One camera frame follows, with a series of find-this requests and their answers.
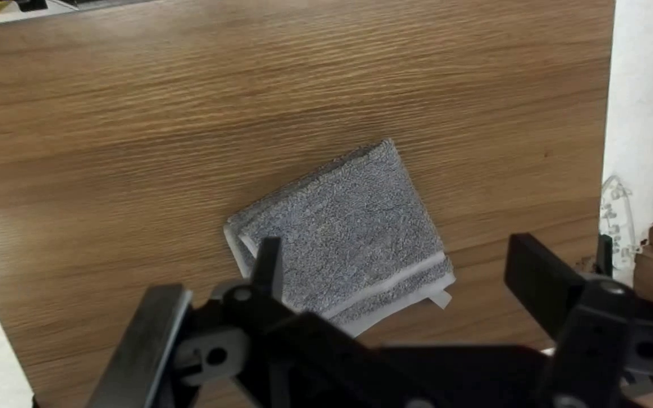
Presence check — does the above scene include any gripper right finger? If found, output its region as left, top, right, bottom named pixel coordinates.
left=504, top=232, right=653, bottom=408

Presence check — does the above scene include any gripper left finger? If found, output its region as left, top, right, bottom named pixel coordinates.
left=85, top=236, right=418, bottom=408

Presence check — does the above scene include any grey folded terry cloth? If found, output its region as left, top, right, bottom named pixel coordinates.
left=223, top=138, right=456, bottom=339

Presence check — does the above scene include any clear plastic object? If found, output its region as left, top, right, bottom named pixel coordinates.
left=599, top=175, right=639, bottom=268

